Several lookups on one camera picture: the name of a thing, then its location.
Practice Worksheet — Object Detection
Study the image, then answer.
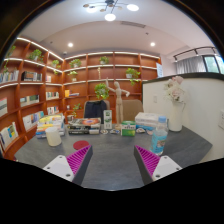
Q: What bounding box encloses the pink and white flower bouquet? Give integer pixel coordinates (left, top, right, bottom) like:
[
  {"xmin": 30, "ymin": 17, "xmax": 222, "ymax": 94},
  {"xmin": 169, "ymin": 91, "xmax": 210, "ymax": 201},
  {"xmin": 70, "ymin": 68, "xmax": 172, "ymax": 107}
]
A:
[{"xmin": 163, "ymin": 75, "xmax": 187, "ymax": 104}]

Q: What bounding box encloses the stack of colourful books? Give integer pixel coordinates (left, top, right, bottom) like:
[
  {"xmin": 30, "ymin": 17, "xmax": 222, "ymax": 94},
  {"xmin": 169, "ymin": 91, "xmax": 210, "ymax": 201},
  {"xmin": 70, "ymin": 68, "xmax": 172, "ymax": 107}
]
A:
[{"xmin": 35, "ymin": 114, "xmax": 66, "ymax": 139}]

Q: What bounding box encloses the black ceiling track light rail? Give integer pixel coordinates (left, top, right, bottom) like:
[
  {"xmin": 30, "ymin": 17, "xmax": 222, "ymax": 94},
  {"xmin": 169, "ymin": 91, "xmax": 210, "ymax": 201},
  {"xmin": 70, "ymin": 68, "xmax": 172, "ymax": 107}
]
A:
[{"xmin": 172, "ymin": 46, "xmax": 218, "ymax": 63}]

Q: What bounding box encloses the branched ceiling lamp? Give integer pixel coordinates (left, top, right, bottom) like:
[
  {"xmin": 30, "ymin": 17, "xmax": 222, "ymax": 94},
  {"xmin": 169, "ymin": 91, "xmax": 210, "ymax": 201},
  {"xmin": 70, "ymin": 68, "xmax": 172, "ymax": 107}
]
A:
[{"xmin": 82, "ymin": 0, "xmax": 140, "ymax": 22}]

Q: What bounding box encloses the flat round red coaster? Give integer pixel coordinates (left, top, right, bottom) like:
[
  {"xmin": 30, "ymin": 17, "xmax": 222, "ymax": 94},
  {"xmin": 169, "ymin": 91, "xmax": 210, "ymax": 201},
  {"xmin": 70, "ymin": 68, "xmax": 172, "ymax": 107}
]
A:
[{"xmin": 72, "ymin": 140, "xmax": 90, "ymax": 151}]

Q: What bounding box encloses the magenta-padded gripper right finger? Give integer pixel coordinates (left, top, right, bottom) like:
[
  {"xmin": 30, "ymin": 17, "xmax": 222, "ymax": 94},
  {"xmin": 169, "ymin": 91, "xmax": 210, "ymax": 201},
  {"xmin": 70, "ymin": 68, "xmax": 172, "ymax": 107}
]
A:
[{"xmin": 133, "ymin": 144, "xmax": 183, "ymax": 186}]

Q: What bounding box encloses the ceiling air vent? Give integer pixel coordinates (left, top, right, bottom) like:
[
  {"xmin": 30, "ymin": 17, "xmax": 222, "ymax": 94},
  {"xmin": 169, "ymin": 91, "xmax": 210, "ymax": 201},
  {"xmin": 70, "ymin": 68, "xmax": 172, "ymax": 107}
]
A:
[{"xmin": 120, "ymin": 20, "xmax": 147, "ymax": 29}]

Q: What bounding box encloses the grey window curtain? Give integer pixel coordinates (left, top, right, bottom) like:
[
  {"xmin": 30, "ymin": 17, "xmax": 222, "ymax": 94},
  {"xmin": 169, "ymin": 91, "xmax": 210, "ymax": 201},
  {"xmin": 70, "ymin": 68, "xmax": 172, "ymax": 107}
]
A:
[{"xmin": 175, "ymin": 55, "xmax": 208, "ymax": 75}]

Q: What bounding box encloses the translucent cream plastic cup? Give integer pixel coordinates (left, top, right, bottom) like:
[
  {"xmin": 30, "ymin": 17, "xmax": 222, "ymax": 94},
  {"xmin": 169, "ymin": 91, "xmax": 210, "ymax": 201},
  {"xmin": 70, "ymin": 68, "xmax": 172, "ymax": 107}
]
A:
[{"xmin": 45, "ymin": 126, "xmax": 63, "ymax": 148}]

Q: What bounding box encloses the clear blue-capped water bottle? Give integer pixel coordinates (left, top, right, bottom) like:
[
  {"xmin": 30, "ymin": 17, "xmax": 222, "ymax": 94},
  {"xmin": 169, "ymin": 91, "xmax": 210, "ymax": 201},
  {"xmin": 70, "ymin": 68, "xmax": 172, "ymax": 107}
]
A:
[{"xmin": 149, "ymin": 115, "xmax": 169, "ymax": 157}]

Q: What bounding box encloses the window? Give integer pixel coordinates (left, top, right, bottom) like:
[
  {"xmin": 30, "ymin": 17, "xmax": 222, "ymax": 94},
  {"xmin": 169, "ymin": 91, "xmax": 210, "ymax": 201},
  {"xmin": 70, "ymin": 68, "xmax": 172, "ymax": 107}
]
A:
[{"xmin": 203, "ymin": 54, "xmax": 224, "ymax": 74}]

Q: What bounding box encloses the tall green white carton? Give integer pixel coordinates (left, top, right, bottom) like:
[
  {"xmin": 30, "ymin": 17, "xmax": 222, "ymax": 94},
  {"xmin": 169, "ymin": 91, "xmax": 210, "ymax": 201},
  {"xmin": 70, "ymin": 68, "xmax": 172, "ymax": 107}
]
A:
[{"xmin": 102, "ymin": 109, "xmax": 113, "ymax": 130}]

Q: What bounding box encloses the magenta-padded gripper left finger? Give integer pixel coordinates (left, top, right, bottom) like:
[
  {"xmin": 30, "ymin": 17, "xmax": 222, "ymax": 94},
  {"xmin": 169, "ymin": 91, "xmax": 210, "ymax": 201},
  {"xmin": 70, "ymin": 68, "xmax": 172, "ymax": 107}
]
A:
[{"xmin": 42, "ymin": 144, "xmax": 94, "ymax": 186}]

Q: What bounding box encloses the orange wooden shelf unit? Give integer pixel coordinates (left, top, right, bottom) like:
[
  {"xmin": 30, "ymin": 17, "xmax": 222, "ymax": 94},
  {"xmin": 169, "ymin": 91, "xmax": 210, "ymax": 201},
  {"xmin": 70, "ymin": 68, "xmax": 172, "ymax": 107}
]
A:
[{"xmin": 0, "ymin": 36, "xmax": 163, "ymax": 161}]

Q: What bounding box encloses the wooden artist mannequin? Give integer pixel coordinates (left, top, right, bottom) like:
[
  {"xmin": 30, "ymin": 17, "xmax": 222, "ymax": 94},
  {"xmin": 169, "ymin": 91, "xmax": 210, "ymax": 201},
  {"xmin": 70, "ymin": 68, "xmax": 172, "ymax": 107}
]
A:
[{"xmin": 105, "ymin": 77, "xmax": 131, "ymax": 129}]

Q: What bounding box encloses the chair with dark jacket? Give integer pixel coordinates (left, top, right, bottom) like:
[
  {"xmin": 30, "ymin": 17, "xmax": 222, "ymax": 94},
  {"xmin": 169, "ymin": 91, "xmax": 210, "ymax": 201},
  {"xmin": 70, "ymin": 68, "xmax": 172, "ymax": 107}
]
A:
[{"xmin": 83, "ymin": 99, "xmax": 111, "ymax": 125}]

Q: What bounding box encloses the green white box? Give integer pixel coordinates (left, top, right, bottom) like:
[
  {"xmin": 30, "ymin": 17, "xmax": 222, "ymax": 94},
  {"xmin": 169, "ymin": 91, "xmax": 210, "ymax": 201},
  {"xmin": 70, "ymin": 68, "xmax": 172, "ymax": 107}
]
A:
[{"xmin": 120, "ymin": 120, "xmax": 137, "ymax": 137}]

